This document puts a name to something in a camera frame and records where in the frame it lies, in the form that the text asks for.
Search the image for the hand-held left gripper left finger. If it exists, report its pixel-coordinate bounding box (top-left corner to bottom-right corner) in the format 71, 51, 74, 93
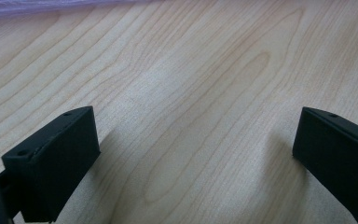
0, 105, 102, 223

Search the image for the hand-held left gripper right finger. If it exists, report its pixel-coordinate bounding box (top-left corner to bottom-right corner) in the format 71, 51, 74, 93
292, 106, 358, 224

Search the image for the purple plastic trash bag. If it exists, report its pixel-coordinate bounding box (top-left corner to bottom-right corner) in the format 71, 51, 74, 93
0, 0, 159, 19

